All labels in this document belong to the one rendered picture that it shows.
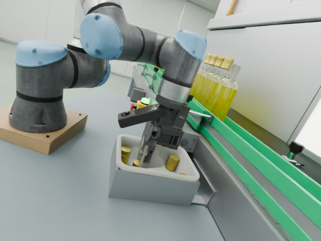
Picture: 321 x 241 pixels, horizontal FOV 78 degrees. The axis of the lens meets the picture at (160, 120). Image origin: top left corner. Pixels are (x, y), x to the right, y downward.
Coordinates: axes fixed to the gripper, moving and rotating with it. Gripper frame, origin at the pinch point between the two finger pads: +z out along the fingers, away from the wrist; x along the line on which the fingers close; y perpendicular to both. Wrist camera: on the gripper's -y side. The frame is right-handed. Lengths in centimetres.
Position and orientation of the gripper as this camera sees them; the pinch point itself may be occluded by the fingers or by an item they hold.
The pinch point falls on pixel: (138, 165)
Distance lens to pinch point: 55.6
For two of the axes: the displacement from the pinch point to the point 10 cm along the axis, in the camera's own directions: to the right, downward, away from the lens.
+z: -3.2, 9.0, 3.1
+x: -2.0, -3.8, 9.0
